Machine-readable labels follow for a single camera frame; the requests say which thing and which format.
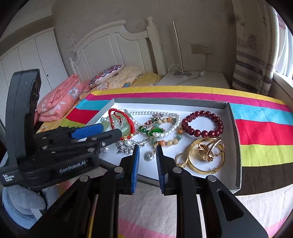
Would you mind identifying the gold ring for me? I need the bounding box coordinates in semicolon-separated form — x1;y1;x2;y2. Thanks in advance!
175;152;189;169

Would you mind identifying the single pearl earring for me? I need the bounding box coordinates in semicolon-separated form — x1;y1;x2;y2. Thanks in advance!
144;151;154;162

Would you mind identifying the green jade bangle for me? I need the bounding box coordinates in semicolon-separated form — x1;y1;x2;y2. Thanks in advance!
100;120;130;136

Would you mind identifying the silver rhinestone brooch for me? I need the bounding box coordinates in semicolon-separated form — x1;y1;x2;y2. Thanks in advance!
116;139;149;155

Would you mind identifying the multicolour carved bead bracelet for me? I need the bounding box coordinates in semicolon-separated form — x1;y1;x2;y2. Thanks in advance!
153;116;184;147

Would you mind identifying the white pearl necklace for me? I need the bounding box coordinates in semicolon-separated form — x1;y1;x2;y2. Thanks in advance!
100;109;181;139

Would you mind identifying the red braided cord bracelet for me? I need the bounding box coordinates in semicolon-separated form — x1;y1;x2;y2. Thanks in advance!
107;107;136;141

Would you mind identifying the gold flower bangle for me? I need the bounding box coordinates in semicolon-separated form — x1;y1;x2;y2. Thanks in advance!
198;138;225;162

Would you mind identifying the dark red bead bracelet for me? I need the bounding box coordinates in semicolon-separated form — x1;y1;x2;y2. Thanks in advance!
181;109;224;138

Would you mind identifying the blue fleece sleeve forearm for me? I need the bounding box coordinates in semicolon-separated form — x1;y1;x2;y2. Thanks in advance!
2;185;60;229

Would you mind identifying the pink folded quilt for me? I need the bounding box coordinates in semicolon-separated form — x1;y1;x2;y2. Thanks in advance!
34;74;90;122

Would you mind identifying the grey shallow cardboard box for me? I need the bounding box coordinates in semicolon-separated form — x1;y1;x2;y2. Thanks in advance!
86;98;242;193

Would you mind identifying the embroidered decorative pillow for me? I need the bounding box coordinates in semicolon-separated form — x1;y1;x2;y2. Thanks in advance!
89;64;124;88

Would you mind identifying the beige patterned pillow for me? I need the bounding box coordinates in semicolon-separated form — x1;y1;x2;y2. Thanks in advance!
79;66;142;100

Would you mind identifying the yellow floral bed sheet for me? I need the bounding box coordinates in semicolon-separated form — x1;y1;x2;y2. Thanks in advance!
35;73;161;133

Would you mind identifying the white wardrobe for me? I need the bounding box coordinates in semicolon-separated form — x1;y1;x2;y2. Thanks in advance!
0;27;68;124

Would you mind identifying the white wooden headboard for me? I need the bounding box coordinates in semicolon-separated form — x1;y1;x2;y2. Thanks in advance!
70;16;166;81

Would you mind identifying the white nightstand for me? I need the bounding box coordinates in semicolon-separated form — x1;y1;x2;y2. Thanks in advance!
157;71;230;89

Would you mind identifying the striped multicolour bedspread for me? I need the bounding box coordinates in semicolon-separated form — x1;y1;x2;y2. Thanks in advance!
41;86;292;237

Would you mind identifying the striped sailboat curtain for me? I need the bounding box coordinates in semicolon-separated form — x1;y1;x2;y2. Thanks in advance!
232;1;280;96

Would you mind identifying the white charging cable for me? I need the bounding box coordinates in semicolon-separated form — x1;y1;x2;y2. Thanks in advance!
167;53;210;79

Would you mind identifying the wall power socket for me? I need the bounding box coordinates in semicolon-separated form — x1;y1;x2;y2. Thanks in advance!
191;44;213;55

